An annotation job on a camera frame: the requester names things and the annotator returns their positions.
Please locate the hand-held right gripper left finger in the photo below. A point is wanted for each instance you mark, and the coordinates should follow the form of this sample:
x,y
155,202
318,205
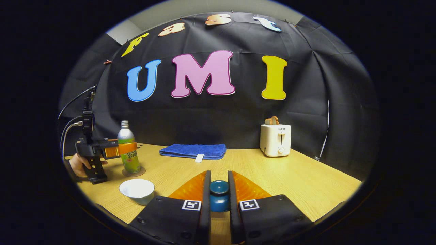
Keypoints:
x,y
206,204

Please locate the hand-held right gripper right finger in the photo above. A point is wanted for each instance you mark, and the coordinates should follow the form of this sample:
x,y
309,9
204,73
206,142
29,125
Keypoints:
x,y
232,204

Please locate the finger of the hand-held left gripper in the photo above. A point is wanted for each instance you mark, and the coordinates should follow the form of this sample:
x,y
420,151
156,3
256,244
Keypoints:
x,y
121,149

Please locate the green label silver water bottle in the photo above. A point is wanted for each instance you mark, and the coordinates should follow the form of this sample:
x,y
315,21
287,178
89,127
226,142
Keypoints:
x,y
131,163

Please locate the round brown coaster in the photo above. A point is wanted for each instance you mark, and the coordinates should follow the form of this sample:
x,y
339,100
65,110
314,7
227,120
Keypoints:
x,y
141,172

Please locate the white and teal teacup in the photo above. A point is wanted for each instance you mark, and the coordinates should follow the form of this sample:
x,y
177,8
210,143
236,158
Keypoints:
x,y
136,190

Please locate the folded blue towel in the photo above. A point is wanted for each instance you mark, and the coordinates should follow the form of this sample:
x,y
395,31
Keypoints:
x,y
192,149

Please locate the white toaster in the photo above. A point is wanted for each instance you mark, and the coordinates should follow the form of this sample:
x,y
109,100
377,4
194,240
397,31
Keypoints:
x,y
274,141

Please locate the black backdrop cloth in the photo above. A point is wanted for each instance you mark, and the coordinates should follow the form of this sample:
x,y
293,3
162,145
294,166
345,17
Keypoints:
x,y
211,115

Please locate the bread slice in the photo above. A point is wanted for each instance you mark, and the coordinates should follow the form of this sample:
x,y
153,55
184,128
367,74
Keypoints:
x,y
272,120

